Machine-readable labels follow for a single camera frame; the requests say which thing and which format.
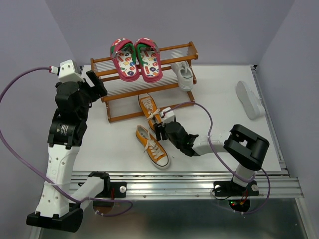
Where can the aluminium mounting rail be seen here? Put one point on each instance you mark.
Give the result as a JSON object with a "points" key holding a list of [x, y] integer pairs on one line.
{"points": [[192, 185]]}

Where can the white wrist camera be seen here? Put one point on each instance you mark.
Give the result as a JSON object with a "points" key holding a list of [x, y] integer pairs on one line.
{"points": [[68, 72], [167, 115]]}

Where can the white sneaker lying sideways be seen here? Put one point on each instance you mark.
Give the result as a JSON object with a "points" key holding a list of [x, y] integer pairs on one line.
{"points": [[251, 103]]}

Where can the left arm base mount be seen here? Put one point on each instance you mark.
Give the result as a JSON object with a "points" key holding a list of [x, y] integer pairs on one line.
{"points": [[99, 185]]}

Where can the pink flip-flop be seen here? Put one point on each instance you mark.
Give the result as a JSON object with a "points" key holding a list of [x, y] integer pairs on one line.
{"points": [[123, 56]]}

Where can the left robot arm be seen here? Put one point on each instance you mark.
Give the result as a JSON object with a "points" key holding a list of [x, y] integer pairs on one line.
{"points": [[56, 209]]}

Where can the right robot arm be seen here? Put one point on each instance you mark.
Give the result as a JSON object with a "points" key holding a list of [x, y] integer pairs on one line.
{"points": [[245, 146]]}

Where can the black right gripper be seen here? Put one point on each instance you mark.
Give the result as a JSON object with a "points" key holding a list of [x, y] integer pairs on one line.
{"points": [[158, 128]]}

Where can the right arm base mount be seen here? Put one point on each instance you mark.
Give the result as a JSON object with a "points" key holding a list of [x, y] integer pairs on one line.
{"points": [[228, 189]]}

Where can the orange wooden shoe shelf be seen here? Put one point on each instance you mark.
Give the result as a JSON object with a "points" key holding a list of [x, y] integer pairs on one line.
{"points": [[118, 89]]}

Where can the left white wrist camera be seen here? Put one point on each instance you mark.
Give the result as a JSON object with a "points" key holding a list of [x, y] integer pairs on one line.
{"points": [[68, 72]]}

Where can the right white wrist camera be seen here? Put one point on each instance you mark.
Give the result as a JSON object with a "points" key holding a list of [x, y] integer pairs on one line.
{"points": [[167, 115]]}

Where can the white sneaker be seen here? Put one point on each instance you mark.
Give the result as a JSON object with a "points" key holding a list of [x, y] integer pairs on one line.
{"points": [[184, 75]]}

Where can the orange sneaker one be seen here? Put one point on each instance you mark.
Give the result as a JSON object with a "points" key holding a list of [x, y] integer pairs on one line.
{"points": [[156, 153], [150, 110]]}

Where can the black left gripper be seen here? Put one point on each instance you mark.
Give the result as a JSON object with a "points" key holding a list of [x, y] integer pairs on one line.
{"points": [[97, 91]]}

